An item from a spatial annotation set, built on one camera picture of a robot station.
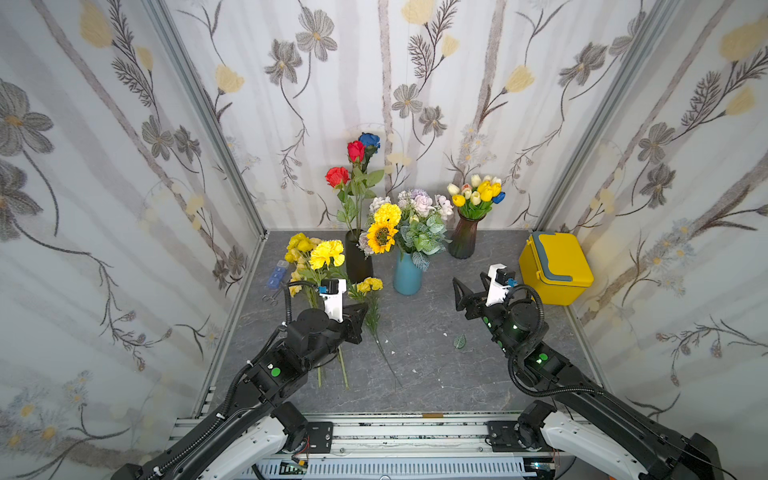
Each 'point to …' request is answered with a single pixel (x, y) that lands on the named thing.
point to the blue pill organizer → (275, 279)
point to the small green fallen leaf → (460, 341)
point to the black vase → (358, 267)
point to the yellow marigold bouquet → (415, 222)
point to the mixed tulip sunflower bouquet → (475, 201)
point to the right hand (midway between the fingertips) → (475, 278)
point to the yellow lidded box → (555, 268)
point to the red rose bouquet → (353, 184)
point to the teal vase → (407, 275)
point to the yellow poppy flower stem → (320, 376)
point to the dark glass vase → (463, 239)
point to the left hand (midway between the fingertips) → (372, 307)
